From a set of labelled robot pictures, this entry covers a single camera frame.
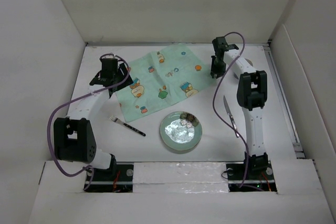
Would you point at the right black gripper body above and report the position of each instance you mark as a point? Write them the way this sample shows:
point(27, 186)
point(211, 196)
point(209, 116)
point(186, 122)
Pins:
point(218, 66)

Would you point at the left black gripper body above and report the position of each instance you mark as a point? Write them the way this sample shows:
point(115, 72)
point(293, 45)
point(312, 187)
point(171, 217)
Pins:
point(121, 74)

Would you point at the green cartoon print cloth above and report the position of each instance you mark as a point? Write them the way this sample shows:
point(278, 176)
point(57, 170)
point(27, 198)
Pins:
point(161, 79)

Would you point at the green floral plate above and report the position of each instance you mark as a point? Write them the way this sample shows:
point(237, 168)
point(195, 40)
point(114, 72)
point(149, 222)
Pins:
point(181, 131)

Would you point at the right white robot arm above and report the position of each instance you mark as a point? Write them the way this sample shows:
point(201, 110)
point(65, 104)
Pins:
point(251, 97)

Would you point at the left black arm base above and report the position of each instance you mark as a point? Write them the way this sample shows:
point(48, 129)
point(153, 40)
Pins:
point(118, 178)

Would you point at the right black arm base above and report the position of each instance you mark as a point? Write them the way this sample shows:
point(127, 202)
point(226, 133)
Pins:
point(255, 173)

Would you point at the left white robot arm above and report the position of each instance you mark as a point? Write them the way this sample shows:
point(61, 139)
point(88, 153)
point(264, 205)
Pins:
point(74, 140)

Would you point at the silver table knife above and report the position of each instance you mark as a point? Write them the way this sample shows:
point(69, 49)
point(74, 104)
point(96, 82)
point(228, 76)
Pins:
point(228, 111)

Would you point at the fork with black handle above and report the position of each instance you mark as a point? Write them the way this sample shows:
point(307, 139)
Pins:
point(118, 121)

